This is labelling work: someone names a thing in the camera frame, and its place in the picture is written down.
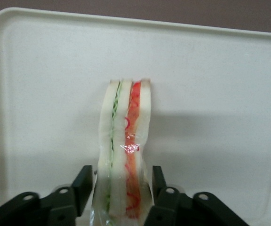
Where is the cream plastic tray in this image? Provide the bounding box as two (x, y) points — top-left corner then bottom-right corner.
(0, 7), (271, 226)

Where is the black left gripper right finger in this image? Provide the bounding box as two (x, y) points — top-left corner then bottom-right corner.
(144, 165), (249, 226)

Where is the triangle sandwich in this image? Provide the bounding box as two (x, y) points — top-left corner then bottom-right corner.
(89, 78), (154, 226)

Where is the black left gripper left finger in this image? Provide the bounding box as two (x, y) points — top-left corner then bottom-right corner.
(0, 165), (96, 226)

